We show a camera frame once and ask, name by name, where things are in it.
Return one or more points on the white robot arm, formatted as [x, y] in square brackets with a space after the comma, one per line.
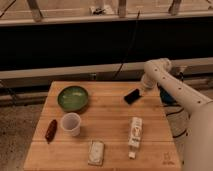
[198, 148]

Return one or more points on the green bowl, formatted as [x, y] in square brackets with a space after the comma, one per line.
[73, 98]

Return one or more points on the white tube bottle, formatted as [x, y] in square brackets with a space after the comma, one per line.
[135, 135]

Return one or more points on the translucent plastic cup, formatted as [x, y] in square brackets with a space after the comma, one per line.
[71, 123]

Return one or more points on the brown red pepper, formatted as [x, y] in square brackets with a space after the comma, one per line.
[50, 133]

